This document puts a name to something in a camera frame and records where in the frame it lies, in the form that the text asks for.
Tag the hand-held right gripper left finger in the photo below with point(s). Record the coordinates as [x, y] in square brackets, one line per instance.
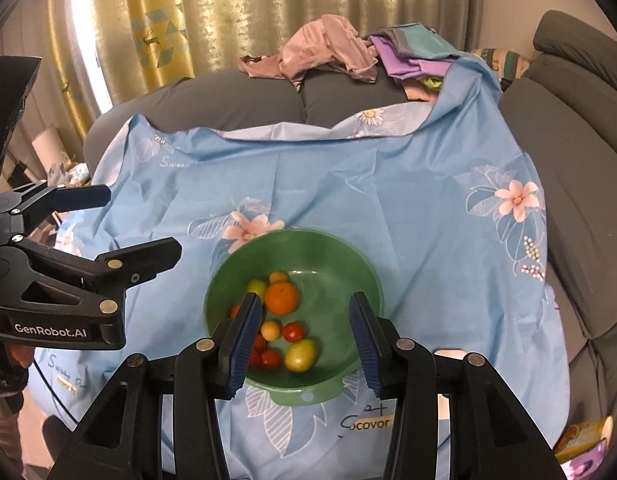
[246, 340]

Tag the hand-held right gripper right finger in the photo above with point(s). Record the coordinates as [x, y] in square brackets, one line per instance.
[366, 345]

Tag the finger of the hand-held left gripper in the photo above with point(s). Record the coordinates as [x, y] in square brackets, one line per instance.
[73, 197]
[113, 272]

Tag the green plastic bowl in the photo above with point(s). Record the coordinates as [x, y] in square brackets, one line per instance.
[333, 270]

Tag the person's left hand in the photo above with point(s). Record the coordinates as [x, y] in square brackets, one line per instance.
[22, 356]

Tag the red cherry tomato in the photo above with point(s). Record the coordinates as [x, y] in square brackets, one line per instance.
[259, 342]
[292, 331]
[270, 359]

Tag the crumpled plastic bags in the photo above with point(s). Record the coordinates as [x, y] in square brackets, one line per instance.
[71, 172]

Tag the small yellow tomato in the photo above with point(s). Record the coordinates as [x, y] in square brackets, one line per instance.
[270, 330]

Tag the large yellow-green tomato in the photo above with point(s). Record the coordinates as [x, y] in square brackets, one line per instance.
[301, 355]

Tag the white cardboard box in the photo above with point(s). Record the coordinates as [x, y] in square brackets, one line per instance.
[46, 145]

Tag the small orange tomato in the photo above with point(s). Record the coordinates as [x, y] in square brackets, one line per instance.
[278, 277]

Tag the gold patterned curtain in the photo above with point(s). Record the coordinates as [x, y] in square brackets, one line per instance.
[263, 10]
[63, 60]

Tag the blue floral bed sheet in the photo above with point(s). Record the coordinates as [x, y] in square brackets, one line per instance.
[388, 185]

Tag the yellow snack packet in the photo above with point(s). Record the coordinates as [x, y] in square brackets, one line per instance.
[583, 435]

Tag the purple snack packet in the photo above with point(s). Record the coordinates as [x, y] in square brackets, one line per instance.
[588, 465]

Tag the peach garment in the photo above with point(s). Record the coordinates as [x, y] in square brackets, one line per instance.
[416, 93]

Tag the lime green garment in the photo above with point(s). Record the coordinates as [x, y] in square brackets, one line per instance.
[432, 82]

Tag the purple garment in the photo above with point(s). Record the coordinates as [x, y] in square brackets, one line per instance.
[413, 68]

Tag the grey sofa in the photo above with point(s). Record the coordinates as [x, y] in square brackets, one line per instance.
[563, 135]

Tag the pink garment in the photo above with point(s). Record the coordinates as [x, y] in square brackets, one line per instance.
[328, 45]

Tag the teal garment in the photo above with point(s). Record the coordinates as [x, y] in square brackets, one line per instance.
[416, 39]

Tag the patterned cushion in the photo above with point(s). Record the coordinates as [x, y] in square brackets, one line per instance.
[503, 62]

